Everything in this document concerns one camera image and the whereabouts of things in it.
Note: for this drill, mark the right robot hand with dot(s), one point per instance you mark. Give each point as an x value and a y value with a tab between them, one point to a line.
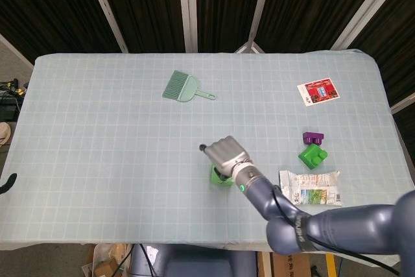
227	153

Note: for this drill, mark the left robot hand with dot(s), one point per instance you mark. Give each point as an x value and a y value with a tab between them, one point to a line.
8	184

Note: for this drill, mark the green numbered foam die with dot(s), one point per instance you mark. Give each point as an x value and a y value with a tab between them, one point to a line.
215	177

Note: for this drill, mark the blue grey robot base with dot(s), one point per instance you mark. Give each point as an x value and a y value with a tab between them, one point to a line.
194	264

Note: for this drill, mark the light blue grid tablecloth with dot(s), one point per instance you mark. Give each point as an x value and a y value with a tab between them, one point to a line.
97	160

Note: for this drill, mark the beige straw hat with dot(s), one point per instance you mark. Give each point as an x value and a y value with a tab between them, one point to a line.
4	132

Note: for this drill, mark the mint green hand brush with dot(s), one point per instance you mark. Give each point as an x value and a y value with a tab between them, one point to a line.
181	89

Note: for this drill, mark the purple toy building block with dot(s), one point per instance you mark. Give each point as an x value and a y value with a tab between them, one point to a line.
309	137

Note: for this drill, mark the green toy building block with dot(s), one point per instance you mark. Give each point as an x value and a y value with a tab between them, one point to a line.
311	157

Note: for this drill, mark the crumpled silver snack packet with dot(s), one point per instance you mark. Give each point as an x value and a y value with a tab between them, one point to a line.
311	189

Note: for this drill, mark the red printed card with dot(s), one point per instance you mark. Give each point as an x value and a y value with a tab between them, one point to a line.
319	92

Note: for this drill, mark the open cardboard box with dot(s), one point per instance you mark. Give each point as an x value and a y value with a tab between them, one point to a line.
103	262

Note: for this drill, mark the brown cardboard box with print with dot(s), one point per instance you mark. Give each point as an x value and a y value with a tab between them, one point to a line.
290	265

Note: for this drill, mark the white partition frame post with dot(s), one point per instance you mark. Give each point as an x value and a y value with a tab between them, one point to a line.
366	7
403	102
261	1
107	11
188	7

